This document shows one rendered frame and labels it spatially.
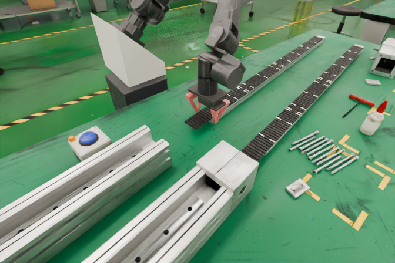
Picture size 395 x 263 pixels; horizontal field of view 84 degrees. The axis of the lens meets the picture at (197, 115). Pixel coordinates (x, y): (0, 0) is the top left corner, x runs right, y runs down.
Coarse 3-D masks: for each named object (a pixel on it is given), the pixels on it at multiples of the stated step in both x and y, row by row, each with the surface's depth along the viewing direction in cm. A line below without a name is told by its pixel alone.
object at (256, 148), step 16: (352, 48) 109; (336, 64) 96; (320, 80) 85; (304, 96) 77; (288, 112) 70; (272, 128) 64; (288, 128) 64; (256, 144) 59; (272, 144) 59; (256, 160) 55
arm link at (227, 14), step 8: (224, 0) 58; (232, 0) 57; (240, 0) 60; (216, 8) 59; (224, 8) 57; (232, 8) 56; (216, 16) 57; (224, 16) 56; (232, 16) 56; (216, 24) 56; (224, 24) 55; (232, 24) 56; (232, 32) 59; (224, 40) 54; (232, 40) 56; (224, 48) 56; (232, 48) 57
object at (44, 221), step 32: (96, 160) 49; (128, 160) 52; (160, 160) 53; (32, 192) 43; (64, 192) 46; (96, 192) 43; (128, 192) 50; (0, 224) 39; (32, 224) 41; (64, 224) 40; (0, 256) 34; (32, 256) 38
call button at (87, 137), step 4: (88, 132) 57; (92, 132) 57; (80, 136) 56; (84, 136) 56; (88, 136) 56; (92, 136) 56; (80, 140) 55; (84, 140) 55; (88, 140) 55; (92, 140) 56
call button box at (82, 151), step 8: (96, 128) 61; (96, 136) 58; (104, 136) 58; (72, 144) 56; (80, 144) 56; (88, 144) 55; (96, 144) 56; (104, 144) 56; (80, 152) 54; (88, 152) 54; (96, 152) 56; (80, 160) 58
